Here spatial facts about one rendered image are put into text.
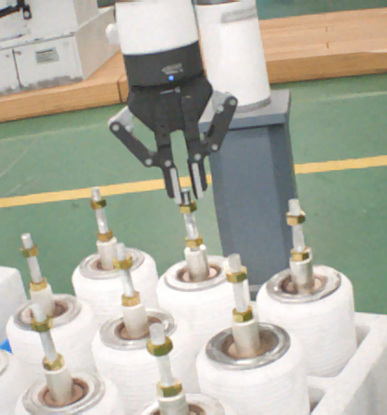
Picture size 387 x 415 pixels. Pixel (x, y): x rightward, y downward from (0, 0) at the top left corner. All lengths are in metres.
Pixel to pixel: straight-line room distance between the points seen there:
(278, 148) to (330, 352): 0.52
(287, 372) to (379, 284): 0.65
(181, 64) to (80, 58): 2.12
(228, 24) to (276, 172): 0.24
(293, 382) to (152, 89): 0.30
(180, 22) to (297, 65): 1.94
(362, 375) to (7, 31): 2.51
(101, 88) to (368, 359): 2.10
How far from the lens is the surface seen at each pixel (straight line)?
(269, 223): 1.31
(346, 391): 0.78
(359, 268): 1.41
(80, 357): 0.85
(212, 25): 1.25
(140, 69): 0.78
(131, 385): 0.78
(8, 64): 2.97
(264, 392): 0.71
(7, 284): 1.17
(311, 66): 2.70
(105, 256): 0.93
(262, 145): 1.26
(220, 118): 0.82
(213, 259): 0.90
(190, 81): 0.81
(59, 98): 2.86
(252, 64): 1.26
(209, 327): 0.86
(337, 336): 0.81
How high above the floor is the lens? 0.63
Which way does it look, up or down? 21 degrees down
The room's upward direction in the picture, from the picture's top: 10 degrees counter-clockwise
